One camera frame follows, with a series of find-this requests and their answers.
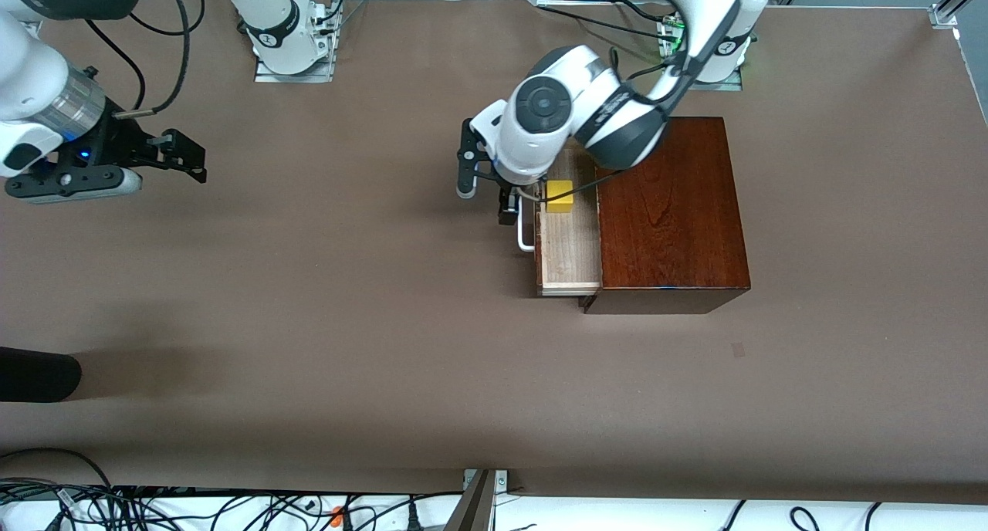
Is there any black rounded cylinder object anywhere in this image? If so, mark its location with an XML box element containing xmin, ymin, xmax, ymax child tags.
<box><xmin>0</xmin><ymin>346</ymin><xmax>83</xmax><ymax>403</ymax></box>

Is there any dark brown wooden cabinet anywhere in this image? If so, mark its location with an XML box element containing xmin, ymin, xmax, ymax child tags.
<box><xmin>580</xmin><ymin>116</ymin><xmax>752</xmax><ymax>316</ymax></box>

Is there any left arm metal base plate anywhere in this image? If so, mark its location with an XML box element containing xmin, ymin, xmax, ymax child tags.
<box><xmin>687</xmin><ymin>64</ymin><xmax>744</xmax><ymax>92</ymax></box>

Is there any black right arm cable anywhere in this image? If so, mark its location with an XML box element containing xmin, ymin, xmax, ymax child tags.
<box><xmin>83</xmin><ymin>0</ymin><xmax>203</xmax><ymax>120</ymax></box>

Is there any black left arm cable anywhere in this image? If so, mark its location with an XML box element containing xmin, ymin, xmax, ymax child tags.
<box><xmin>533</xmin><ymin>49</ymin><xmax>695</xmax><ymax>205</ymax></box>

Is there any wooden drawer with white handle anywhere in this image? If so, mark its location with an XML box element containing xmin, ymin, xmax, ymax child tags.
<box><xmin>517</xmin><ymin>149</ymin><xmax>603</xmax><ymax>298</ymax></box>

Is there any aluminium corner bracket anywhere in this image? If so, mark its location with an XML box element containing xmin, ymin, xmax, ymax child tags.
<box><xmin>463</xmin><ymin>469</ymin><xmax>509</xmax><ymax>495</ymax></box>

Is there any arched black cable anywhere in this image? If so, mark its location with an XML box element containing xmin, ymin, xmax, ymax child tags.
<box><xmin>0</xmin><ymin>448</ymin><xmax>117</xmax><ymax>492</ymax></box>

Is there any aluminium frame corner profile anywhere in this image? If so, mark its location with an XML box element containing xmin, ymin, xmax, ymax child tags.
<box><xmin>929</xmin><ymin>0</ymin><xmax>988</xmax><ymax>30</ymax></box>

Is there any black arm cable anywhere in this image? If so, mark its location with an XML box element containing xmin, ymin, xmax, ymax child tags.
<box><xmin>533</xmin><ymin>49</ymin><xmax>695</xmax><ymax>205</ymax></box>
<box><xmin>83</xmin><ymin>0</ymin><xmax>203</xmax><ymax>120</ymax></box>

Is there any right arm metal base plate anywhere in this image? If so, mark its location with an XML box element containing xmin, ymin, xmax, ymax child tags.
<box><xmin>253</xmin><ymin>52</ymin><xmax>335</xmax><ymax>84</ymax></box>

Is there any dark metal strut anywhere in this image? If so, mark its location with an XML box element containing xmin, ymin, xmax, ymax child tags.
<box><xmin>444</xmin><ymin>471</ymin><xmax>496</xmax><ymax>531</ymax></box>

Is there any long black power cable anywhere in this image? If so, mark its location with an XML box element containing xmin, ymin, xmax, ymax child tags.
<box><xmin>535</xmin><ymin>2</ymin><xmax>672</xmax><ymax>42</ymax></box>

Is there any short thin black cable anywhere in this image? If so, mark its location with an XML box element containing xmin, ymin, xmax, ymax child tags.
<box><xmin>614</xmin><ymin>0</ymin><xmax>672</xmax><ymax>24</ymax></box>

